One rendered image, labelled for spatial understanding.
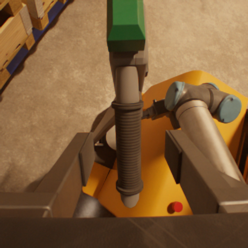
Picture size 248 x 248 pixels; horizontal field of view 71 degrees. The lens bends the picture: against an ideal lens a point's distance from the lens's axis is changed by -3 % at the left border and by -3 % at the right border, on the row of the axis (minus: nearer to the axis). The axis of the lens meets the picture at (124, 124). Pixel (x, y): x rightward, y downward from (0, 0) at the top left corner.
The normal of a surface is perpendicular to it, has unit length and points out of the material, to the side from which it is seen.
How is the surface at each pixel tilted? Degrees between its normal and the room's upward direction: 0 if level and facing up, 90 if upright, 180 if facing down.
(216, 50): 0
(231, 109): 36
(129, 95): 27
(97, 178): 22
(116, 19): 16
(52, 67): 0
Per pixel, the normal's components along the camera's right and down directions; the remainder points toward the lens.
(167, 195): 0.04, -0.31
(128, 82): 0.26, 0.22
